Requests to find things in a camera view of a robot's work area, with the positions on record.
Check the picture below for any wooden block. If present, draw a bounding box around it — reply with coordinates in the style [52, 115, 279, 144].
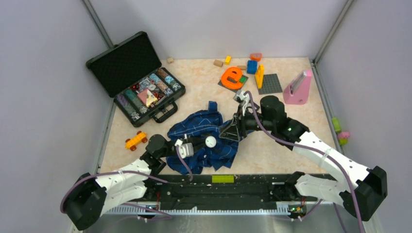
[213, 59, 223, 67]

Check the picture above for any white badge backing disc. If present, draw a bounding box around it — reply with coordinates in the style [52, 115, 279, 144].
[205, 136, 217, 148]

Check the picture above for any green lego brick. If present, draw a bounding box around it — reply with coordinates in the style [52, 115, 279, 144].
[239, 76, 248, 83]

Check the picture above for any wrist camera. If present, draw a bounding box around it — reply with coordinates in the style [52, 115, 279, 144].
[175, 139, 194, 159]
[233, 89, 250, 113]

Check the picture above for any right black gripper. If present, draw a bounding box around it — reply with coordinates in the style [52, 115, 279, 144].
[220, 104, 275, 141]

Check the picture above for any small yellow block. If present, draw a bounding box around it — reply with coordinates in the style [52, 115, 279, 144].
[224, 56, 231, 65]

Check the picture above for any black poker chip case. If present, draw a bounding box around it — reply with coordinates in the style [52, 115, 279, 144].
[86, 31, 186, 127]

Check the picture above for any orange letter e toy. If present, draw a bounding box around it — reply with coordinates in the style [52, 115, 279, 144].
[221, 67, 243, 90]

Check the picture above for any dark small baseplate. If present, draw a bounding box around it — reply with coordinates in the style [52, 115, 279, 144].
[218, 75, 249, 95]

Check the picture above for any lime green brick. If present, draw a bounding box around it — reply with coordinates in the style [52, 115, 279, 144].
[212, 175, 235, 183]

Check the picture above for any orange cup toy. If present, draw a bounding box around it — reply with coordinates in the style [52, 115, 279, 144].
[250, 53, 262, 62]

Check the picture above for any small wooden cube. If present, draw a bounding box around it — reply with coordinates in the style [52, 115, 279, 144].
[167, 57, 174, 64]

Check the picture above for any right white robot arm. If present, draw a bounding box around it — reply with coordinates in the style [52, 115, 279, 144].
[219, 93, 388, 221]

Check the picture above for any blue plaid shirt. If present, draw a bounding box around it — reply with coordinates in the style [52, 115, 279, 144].
[167, 101, 239, 174]

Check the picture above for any yellow toy piece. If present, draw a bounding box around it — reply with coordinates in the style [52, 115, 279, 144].
[255, 65, 264, 89]

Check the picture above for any green pink toy outside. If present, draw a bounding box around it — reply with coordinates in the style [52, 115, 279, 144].
[331, 117, 351, 146]

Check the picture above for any grey lego baseplate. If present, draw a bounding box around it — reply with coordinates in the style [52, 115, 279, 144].
[258, 74, 283, 95]

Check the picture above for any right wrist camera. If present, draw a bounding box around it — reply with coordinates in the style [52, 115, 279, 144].
[233, 89, 250, 113]

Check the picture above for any blue lego brick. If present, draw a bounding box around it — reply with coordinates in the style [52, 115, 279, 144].
[246, 60, 258, 74]

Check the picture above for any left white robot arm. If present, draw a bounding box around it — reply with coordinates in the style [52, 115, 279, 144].
[60, 134, 238, 230]

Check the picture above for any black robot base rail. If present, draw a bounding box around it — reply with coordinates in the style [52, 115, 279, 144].
[106, 173, 326, 216]

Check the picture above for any pink wedge stand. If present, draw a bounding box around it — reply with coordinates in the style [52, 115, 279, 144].
[283, 69, 313, 105]

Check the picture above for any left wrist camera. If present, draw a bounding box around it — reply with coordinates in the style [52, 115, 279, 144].
[175, 139, 194, 159]

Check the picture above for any orange toy car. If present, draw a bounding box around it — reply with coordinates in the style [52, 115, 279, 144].
[125, 131, 148, 151]

